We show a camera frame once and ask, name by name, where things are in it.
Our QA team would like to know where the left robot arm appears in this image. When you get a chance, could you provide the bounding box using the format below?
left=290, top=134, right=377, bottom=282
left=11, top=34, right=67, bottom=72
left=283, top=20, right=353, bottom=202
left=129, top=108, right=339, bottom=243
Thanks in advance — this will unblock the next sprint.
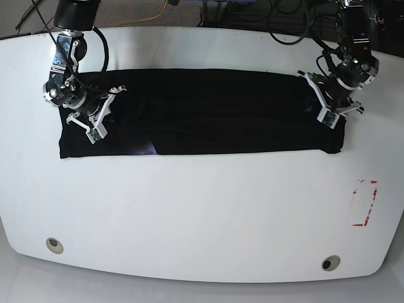
left=268, top=1, right=379, bottom=128

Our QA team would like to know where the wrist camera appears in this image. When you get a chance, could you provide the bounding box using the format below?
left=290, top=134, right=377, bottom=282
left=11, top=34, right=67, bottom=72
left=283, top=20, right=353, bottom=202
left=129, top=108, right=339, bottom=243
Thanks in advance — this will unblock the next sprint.
left=317, top=108, right=340, bottom=129
left=86, top=126, right=108, bottom=144

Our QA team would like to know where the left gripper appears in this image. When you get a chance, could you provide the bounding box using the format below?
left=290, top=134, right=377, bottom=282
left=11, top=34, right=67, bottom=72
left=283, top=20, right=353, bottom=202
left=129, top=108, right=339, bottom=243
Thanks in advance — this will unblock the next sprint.
left=297, top=70, right=364, bottom=117

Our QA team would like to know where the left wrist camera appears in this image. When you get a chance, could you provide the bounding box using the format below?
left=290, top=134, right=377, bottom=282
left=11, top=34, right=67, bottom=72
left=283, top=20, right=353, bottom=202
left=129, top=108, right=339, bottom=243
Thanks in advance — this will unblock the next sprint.
left=317, top=108, right=340, bottom=129

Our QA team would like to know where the black t-shirt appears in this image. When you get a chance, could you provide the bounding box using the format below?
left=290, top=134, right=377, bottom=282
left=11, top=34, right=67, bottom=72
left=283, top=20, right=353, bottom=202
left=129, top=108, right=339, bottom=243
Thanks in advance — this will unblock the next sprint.
left=59, top=69, right=345, bottom=158

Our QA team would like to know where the red tape rectangle marking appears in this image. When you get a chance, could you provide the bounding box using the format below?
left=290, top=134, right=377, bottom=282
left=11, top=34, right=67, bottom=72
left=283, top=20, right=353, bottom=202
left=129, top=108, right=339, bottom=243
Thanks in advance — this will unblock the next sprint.
left=349, top=180, right=379, bottom=227

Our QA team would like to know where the left table grommet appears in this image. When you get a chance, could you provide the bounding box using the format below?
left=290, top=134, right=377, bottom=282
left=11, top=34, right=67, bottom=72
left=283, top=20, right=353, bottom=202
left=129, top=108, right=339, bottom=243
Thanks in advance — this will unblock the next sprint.
left=46, top=238, right=64, bottom=254

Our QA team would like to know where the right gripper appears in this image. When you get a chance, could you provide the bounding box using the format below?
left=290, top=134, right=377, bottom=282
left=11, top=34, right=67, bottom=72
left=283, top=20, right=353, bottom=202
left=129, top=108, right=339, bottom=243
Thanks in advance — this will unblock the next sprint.
left=65, top=85, right=127, bottom=131

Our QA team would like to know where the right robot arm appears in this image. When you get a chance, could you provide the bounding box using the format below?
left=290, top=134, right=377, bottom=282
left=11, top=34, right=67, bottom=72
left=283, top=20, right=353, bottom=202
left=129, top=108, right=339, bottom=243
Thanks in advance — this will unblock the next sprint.
left=44, top=1, right=124, bottom=133

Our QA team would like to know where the right table grommet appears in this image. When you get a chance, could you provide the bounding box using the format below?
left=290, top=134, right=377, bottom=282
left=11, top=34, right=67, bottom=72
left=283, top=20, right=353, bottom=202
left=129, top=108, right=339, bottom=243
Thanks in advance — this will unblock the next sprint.
left=321, top=255, right=341, bottom=271

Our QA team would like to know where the yellow cable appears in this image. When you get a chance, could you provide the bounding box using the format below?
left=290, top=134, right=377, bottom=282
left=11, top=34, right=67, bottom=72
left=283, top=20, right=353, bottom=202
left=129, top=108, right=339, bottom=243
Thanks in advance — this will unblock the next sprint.
left=113, top=0, right=173, bottom=28

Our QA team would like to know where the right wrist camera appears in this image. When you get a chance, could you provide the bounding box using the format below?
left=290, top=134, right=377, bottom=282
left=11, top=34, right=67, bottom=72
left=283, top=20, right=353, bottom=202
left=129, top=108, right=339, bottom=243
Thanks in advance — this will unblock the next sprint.
left=86, top=126, right=108, bottom=144

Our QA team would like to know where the table grommet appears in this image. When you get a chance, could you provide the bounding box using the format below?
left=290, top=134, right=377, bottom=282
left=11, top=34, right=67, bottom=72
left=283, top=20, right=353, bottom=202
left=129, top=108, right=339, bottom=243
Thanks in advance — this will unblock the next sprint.
left=46, top=238, right=64, bottom=254
left=321, top=255, right=341, bottom=271

